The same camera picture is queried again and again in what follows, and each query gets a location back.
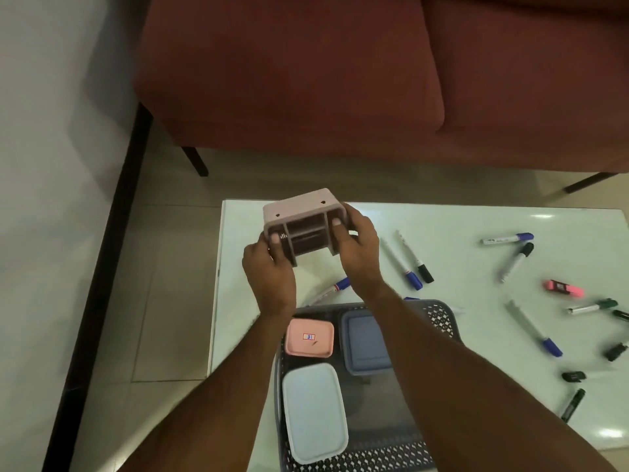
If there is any person's left hand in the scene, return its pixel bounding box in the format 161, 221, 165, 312
242, 233, 297, 316

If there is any person's right hand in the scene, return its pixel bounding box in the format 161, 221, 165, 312
331, 202, 383, 296

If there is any pink plastic desk organizer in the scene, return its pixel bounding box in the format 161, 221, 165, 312
263, 188, 351, 267

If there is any person's left forearm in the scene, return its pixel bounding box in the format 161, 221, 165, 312
117, 304, 296, 472

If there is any person's right forearm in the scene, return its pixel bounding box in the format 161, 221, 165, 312
350, 284, 619, 472

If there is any blue cap whiteboard marker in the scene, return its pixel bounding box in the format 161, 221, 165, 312
480, 233, 535, 247
505, 300, 564, 358
301, 277, 353, 308
380, 237, 424, 291

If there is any black cap whiteboard marker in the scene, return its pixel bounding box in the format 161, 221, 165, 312
500, 243, 535, 284
395, 230, 435, 285

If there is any small pink lidded container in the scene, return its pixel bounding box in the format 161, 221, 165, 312
285, 318, 336, 360

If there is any blue-grey lidded container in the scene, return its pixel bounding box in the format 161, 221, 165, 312
338, 309, 395, 377

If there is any black sofa leg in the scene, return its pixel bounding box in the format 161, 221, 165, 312
181, 146, 209, 178
563, 172, 620, 194

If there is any light blue lidded container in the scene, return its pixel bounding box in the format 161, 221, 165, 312
281, 363, 350, 466

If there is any red fabric sofa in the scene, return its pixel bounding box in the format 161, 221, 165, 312
134, 0, 629, 174

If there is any grey perforated plastic basket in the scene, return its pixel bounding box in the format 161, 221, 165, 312
274, 300, 466, 472

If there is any pink highlighter pen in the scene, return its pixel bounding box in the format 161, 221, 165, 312
543, 279, 585, 298

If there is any green cap whiteboard marker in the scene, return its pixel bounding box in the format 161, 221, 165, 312
567, 299, 619, 315

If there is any green body marker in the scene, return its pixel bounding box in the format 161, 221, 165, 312
560, 388, 586, 423

